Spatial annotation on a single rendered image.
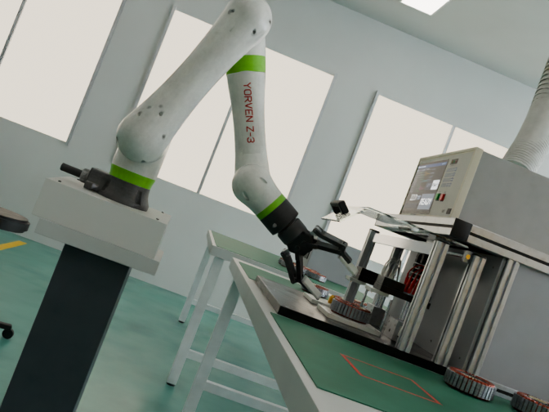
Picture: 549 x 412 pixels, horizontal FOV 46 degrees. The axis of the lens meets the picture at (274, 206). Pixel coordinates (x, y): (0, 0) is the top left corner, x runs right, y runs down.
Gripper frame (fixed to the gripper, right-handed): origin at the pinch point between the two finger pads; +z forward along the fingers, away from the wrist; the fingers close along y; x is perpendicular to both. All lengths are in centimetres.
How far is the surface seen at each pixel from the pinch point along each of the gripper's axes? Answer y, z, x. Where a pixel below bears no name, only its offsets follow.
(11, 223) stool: 140, -88, -54
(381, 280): -9.3, 7.5, -3.9
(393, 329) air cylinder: -4.6, 19.4, 0.2
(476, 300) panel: -27.9, 23.6, -0.8
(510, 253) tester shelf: -41.6, 18.0, -2.6
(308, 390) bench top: -35, -11, 81
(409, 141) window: 119, 46, -494
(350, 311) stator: -1.2, 7.3, 5.2
